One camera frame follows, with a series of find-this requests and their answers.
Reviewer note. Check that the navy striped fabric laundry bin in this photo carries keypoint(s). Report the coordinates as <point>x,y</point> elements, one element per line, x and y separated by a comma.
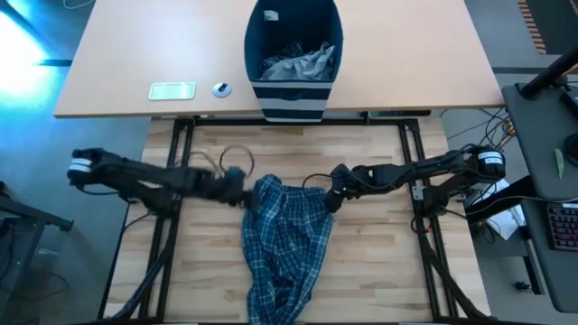
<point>293,97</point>

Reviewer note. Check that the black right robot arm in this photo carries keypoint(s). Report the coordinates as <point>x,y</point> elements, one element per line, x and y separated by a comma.
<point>433,167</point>

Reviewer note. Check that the orange black striped strip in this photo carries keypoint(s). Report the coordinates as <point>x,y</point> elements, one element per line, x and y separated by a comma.
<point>530,22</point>

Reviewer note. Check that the blue plaid pants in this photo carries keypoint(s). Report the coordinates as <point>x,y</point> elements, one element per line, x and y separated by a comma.
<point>284,234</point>

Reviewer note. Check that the white papers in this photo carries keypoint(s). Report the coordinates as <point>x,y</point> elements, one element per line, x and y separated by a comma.
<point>506,221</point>

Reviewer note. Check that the silver corner bracket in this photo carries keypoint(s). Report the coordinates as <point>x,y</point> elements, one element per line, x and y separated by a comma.
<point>418,192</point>

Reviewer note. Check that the black round pole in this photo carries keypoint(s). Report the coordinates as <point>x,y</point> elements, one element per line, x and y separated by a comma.
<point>548,74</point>

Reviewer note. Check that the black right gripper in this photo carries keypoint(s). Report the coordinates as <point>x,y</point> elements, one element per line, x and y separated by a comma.
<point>354,180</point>

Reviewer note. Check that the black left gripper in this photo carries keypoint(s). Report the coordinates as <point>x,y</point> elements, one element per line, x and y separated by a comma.
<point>228,187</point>

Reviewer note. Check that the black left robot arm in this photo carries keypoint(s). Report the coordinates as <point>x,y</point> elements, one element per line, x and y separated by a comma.
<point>135,178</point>

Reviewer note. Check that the dark grey side desk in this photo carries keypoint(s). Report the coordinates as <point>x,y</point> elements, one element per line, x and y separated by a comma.
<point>537,135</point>

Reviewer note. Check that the round silver desk grommet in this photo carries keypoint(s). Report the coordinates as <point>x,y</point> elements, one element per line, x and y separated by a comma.
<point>221,90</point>

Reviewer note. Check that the grey garment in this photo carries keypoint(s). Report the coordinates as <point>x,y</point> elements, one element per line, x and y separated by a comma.
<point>307,67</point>

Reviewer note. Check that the black desk leg bar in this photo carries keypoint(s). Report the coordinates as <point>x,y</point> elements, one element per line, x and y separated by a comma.
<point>496,203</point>

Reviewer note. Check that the small green leaf-shaped item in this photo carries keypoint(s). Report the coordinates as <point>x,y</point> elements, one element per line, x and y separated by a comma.
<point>559,162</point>

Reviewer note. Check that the pale rectangular plate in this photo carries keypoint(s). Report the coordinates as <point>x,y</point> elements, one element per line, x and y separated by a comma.
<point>171,91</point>

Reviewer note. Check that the black keyboard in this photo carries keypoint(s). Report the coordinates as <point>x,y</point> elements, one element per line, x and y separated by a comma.
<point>564,228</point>

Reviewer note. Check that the black metal stand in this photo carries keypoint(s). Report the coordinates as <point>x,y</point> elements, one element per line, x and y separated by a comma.
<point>27,213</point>

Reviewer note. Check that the beige desk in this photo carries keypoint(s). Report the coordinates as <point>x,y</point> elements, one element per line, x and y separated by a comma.
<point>113,45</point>

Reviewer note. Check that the black aluminium table frame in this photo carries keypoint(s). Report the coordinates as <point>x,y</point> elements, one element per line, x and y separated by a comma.
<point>226,121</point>

